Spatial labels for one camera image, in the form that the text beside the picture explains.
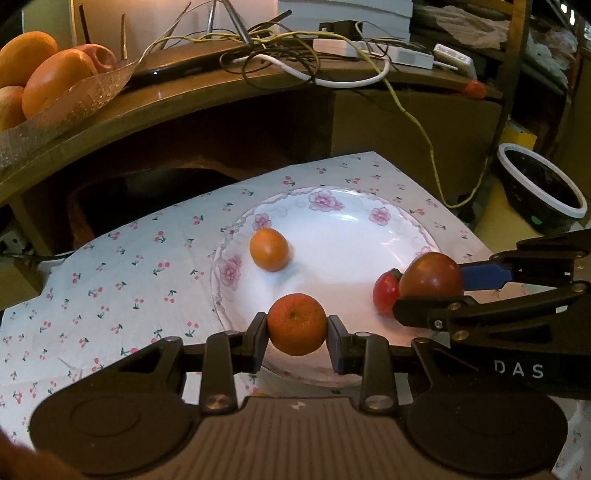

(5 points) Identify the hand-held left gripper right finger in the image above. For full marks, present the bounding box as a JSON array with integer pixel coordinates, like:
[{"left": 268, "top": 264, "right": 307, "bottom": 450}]
[{"left": 325, "top": 315, "right": 483, "bottom": 414}]

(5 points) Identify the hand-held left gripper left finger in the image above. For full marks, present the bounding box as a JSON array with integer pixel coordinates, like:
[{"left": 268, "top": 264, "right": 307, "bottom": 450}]
[{"left": 78, "top": 313, "right": 270, "bottom": 415}]

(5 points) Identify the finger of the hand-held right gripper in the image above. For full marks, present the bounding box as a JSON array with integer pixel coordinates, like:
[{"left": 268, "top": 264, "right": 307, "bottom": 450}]
[
  {"left": 392, "top": 282, "right": 591, "bottom": 344},
  {"left": 461, "top": 229, "right": 591, "bottom": 292}
]

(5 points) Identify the dark red tomato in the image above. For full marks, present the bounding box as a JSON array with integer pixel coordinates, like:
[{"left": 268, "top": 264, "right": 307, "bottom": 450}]
[{"left": 399, "top": 252, "right": 464, "bottom": 300}]

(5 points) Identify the dimpled orange mandarin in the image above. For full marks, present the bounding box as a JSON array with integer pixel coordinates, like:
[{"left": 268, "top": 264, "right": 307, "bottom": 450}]
[{"left": 267, "top": 292, "right": 328, "bottom": 357}]

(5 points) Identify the white floral plate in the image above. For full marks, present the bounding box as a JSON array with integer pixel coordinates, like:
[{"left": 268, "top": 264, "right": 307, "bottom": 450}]
[{"left": 210, "top": 186, "right": 443, "bottom": 387}]

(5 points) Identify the small bright red tomato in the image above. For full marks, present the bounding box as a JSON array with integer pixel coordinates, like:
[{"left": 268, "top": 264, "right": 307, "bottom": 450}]
[{"left": 372, "top": 268, "right": 402, "bottom": 316}]

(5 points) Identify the small smooth orange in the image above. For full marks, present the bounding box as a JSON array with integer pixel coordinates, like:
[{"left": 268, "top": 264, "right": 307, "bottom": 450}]
[{"left": 249, "top": 228, "right": 290, "bottom": 272}]

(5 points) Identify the black bucket white rim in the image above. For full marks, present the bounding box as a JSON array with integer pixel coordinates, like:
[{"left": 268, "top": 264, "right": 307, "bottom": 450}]
[{"left": 496, "top": 143, "right": 588, "bottom": 237}]

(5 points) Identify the cherry print cloth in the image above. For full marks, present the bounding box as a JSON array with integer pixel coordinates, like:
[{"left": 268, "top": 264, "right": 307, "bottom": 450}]
[{"left": 0, "top": 151, "right": 591, "bottom": 480}]

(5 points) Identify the white power adapter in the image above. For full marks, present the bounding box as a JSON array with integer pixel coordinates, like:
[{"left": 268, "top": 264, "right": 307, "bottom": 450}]
[
  {"left": 390, "top": 45, "right": 435, "bottom": 71},
  {"left": 433, "top": 43, "right": 476, "bottom": 77}
]

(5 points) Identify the wooden desk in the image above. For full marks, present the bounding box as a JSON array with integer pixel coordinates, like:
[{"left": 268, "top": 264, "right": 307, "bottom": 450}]
[{"left": 0, "top": 58, "right": 504, "bottom": 232}]

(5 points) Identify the crumpled plastic bag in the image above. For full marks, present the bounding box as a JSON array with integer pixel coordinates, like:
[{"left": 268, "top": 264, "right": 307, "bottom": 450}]
[{"left": 427, "top": 4, "right": 511, "bottom": 49}]

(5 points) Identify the white power strip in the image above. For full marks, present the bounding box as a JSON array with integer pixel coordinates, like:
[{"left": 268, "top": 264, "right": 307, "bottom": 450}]
[{"left": 313, "top": 38, "right": 393, "bottom": 60}]

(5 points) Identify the black plug box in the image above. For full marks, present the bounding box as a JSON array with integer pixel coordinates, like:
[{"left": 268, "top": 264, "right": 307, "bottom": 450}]
[{"left": 320, "top": 21, "right": 365, "bottom": 40}]

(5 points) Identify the dark flat tablet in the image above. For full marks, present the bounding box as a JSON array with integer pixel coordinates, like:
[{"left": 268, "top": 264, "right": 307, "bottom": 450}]
[{"left": 124, "top": 39, "right": 259, "bottom": 87}]

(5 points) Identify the clear glass fruit bowl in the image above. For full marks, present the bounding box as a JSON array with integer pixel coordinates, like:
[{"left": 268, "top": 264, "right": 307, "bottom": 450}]
[{"left": 0, "top": 59, "right": 139, "bottom": 169}]

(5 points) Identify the red apple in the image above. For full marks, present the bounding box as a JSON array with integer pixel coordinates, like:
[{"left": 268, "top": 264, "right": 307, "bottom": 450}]
[{"left": 74, "top": 44, "right": 118, "bottom": 75}]

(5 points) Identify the large orange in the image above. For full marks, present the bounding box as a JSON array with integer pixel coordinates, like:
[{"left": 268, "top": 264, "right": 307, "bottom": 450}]
[
  {"left": 21, "top": 49, "right": 99, "bottom": 120},
  {"left": 0, "top": 31, "right": 59, "bottom": 88}
]

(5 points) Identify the pale orange fruit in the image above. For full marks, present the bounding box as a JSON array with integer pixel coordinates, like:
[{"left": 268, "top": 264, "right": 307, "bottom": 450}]
[{"left": 0, "top": 85, "right": 27, "bottom": 131}]

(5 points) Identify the tangle of cables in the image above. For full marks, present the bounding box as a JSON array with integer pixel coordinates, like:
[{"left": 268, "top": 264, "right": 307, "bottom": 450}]
[{"left": 139, "top": 9, "right": 491, "bottom": 209}]

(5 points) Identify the dark metal shelf frame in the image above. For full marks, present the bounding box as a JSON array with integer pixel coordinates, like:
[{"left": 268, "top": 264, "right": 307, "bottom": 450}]
[{"left": 492, "top": 0, "right": 532, "bottom": 160}]

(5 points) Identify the white cable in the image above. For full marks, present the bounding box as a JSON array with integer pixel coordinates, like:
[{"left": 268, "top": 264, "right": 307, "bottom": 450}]
[{"left": 229, "top": 52, "right": 391, "bottom": 88}]

